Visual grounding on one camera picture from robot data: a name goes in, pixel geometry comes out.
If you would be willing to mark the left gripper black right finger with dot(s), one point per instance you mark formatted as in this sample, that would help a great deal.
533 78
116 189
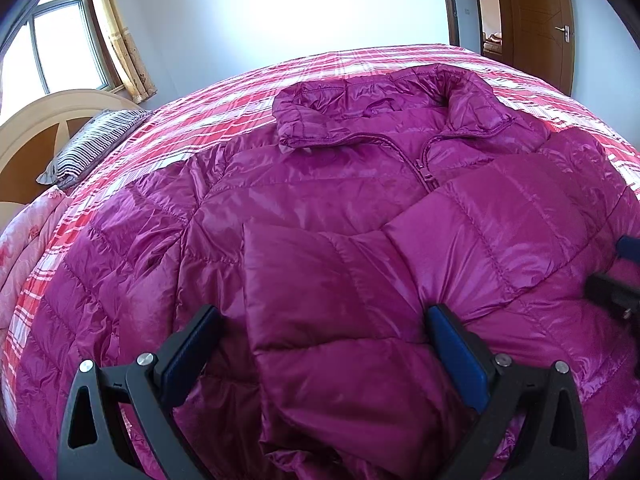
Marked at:
552 442

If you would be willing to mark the pink floral quilt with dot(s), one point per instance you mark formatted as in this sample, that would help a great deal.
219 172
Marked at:
23 243

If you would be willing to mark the wooden headboard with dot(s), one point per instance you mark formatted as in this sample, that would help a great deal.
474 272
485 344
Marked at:
35 134

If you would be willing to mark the window with frame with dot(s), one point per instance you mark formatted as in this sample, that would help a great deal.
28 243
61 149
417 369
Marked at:
58 48

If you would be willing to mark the magenta quilted down jacket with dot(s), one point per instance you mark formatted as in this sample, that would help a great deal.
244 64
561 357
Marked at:
321 238

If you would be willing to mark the striped grey pillow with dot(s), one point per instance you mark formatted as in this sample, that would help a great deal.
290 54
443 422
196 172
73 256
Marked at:
95 140

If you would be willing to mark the brown wooden door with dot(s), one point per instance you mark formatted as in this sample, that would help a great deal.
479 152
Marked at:
531 43

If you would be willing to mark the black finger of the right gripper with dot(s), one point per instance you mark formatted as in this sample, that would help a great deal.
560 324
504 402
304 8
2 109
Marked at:
619 299
628 248

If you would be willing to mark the yellow curtain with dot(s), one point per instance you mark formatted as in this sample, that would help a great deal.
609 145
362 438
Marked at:
123 51

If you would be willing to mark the silver door handle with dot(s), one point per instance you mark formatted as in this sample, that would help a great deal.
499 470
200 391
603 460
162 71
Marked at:
565 32

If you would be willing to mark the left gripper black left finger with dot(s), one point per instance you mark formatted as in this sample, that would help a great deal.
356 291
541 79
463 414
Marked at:
94 443

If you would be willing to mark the red white plaid bedspread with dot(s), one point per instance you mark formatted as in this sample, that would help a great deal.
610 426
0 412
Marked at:
188 125

